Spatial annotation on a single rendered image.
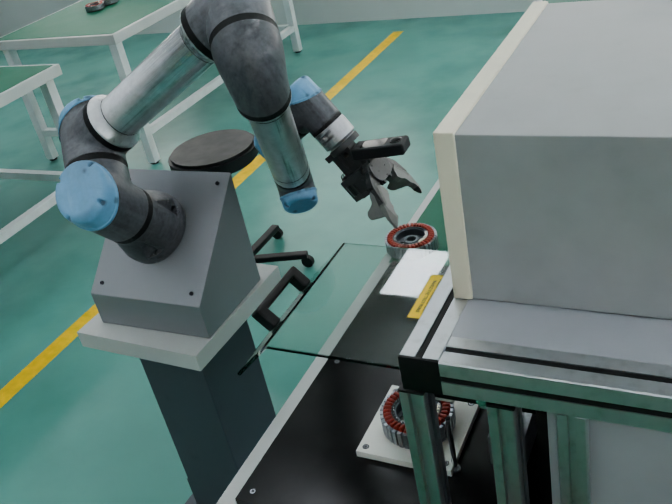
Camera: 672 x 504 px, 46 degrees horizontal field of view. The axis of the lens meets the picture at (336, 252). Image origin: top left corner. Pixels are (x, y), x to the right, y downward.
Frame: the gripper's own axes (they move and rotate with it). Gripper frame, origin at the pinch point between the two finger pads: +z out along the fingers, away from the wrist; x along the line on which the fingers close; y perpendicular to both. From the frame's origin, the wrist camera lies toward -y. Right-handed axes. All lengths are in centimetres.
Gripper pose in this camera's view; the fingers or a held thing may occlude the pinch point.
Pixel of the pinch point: (412, 208)
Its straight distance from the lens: 164.0
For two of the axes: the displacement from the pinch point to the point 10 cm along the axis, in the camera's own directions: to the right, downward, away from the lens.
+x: -4.1, 5.3, -7.4
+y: -6.2, 4.3, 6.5
